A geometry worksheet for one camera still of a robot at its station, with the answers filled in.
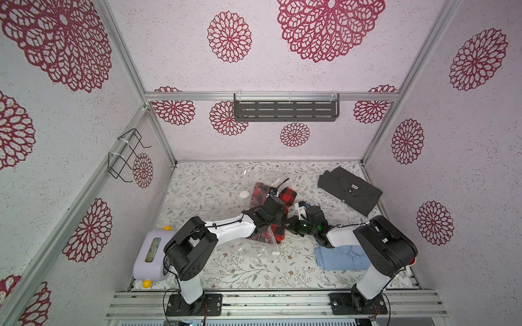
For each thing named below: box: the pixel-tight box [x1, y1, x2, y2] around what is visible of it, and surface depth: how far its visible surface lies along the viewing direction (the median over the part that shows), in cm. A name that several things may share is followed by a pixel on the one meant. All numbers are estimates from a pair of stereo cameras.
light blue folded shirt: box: [315, 244, 372, 271], surface depth 84 cm
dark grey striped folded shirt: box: [317, 166, 384, 217], surface depth 108 cm
